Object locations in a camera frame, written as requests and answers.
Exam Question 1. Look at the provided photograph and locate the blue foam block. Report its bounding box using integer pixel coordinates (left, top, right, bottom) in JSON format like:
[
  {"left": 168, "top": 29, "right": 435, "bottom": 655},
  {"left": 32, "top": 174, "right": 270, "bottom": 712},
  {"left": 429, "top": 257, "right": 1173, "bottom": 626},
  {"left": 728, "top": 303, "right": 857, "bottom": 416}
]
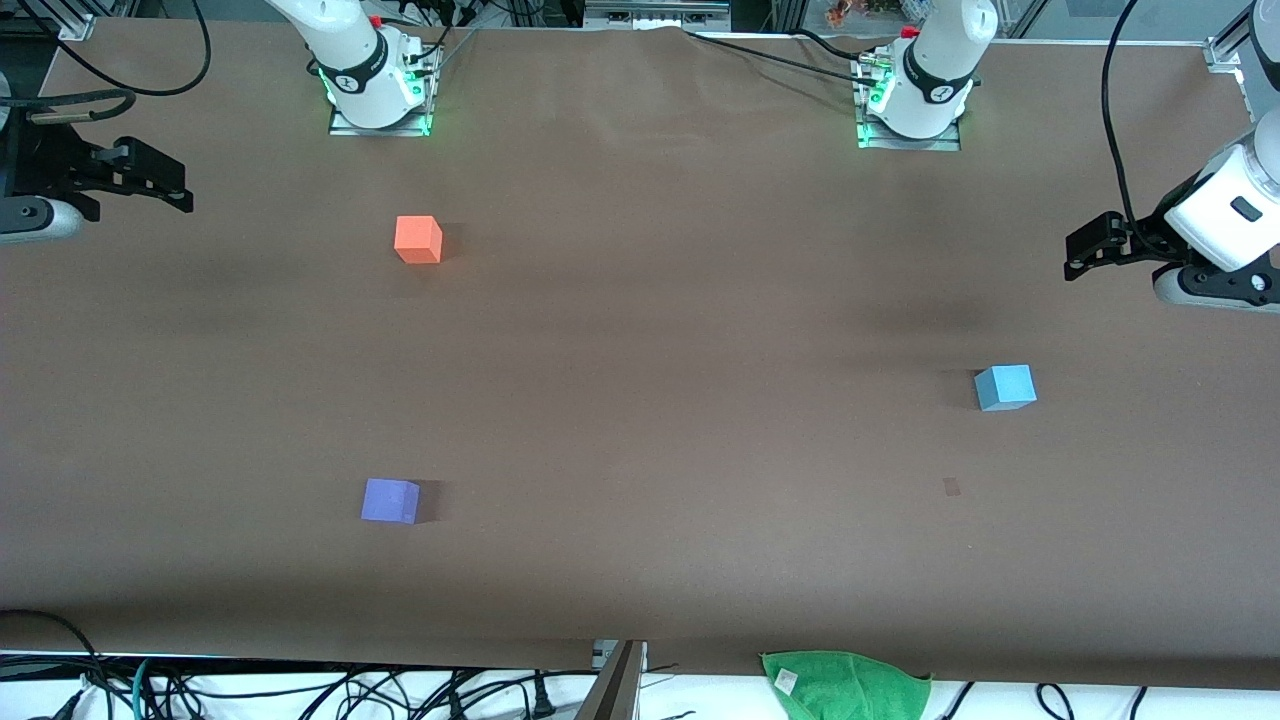
[{"left": 974, "top": 364, "right": 1038, "bottom": 412}]

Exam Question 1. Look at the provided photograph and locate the orange foam block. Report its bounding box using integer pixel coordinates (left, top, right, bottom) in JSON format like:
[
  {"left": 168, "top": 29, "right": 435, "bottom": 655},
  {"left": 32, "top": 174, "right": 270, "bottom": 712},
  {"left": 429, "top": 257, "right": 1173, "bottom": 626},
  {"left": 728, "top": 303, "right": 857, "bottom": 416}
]
[{"left": 394, "top": 215, "right": 444, "bottom": 265}]

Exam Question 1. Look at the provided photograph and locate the purple foam block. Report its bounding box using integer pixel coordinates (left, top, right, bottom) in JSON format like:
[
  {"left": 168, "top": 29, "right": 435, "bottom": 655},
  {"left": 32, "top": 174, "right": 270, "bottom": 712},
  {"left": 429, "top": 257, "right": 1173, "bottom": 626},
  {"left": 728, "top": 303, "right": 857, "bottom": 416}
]
[{"left": 360, "top": 478, "right": 422, "bottom": 525}]

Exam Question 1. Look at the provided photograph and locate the silver equipment box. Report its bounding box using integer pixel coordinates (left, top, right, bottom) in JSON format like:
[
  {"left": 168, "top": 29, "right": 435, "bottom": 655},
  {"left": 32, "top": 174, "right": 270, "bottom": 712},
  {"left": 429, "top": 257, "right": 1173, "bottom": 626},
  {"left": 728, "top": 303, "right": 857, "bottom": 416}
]
[{"left": 583, "top": 0, "right": 733, "bottom": 31}]

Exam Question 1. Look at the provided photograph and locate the brown table cover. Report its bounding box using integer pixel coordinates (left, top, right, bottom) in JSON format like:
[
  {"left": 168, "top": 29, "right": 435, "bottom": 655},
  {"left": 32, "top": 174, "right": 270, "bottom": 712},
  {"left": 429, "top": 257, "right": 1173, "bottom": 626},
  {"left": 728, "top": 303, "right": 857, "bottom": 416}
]
[{"left": 0, "top": 18, "right": 1280, "bottom": 691}]

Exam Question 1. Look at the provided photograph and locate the green cloth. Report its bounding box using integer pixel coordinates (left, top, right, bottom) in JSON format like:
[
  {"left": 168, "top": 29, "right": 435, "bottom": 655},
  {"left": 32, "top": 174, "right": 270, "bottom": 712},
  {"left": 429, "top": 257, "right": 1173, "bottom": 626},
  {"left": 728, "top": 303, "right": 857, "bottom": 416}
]
[{"left": 760, "top": 650, "right": 933, "bottom": 720}]

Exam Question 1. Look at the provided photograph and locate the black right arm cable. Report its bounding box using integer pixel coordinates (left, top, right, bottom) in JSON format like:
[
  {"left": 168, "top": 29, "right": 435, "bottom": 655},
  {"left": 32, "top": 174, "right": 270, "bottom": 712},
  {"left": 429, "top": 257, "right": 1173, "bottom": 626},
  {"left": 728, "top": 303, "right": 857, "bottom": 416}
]
[{"left": 0, "top": 0, "right": 213, "bottom": 126}]

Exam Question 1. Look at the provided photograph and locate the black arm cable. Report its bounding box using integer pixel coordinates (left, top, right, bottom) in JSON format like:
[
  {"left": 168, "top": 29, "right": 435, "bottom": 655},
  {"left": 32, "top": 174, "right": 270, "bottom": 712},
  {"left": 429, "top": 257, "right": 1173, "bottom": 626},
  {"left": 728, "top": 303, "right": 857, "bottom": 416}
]
[
  {"left": 0, "top": 0, "right": 213, "bottom": 126},
  {"left": 1100, "top": 0, "right": 1151, "bottom": 251}
]

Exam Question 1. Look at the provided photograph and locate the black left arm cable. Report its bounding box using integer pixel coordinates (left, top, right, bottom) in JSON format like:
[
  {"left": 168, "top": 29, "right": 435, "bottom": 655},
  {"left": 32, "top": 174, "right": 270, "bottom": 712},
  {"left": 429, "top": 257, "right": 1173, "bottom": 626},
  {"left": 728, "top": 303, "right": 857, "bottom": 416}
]
[{"left": 1100, "top": 0, "right": 1151, "bottom": 251}]

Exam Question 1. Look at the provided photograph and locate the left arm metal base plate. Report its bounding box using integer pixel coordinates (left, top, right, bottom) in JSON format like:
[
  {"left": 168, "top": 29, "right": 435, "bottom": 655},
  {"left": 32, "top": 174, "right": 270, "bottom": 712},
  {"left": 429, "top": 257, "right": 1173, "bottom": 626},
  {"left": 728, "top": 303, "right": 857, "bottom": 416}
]
[{"left": 855, "top": 55, "right": 963, "bottom": 153}]

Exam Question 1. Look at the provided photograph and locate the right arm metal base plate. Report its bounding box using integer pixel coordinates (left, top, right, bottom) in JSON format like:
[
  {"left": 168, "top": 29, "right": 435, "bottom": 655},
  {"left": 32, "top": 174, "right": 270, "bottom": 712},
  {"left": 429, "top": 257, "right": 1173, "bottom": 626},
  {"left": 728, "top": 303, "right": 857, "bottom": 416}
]
[{"left": 328, "top": 45, "right": 433, "bottom": 138}]

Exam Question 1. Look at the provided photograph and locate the short black base cable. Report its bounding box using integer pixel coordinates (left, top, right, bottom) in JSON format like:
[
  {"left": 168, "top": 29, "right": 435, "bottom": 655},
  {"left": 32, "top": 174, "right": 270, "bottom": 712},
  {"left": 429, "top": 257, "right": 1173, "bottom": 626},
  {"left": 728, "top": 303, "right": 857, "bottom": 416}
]
[{"left": 790, "top": 28, "right": 871, "bottom": 61}]

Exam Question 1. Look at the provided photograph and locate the long black base cable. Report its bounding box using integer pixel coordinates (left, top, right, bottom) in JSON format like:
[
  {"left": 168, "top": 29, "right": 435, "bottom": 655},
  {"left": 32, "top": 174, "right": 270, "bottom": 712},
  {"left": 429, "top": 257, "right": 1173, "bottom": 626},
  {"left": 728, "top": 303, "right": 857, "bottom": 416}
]
[{"left": 685, "top": 30, "right": 881, "bottom": 81}]

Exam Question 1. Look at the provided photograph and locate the thick black floor cable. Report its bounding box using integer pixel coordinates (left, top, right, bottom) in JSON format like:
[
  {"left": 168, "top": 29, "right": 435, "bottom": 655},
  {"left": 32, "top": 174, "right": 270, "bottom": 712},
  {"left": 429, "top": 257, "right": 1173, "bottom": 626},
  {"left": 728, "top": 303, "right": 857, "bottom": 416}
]
[{"left": 0, "top": 608, "right": 106, "bottom": 720}]

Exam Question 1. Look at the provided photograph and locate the metal post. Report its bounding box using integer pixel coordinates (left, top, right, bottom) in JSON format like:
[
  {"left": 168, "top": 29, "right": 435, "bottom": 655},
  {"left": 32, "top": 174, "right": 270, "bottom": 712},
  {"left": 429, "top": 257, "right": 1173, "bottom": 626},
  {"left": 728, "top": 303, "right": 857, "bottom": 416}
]
[{"left": 578, "top": 640, "right": 649, "bottom": 720}]

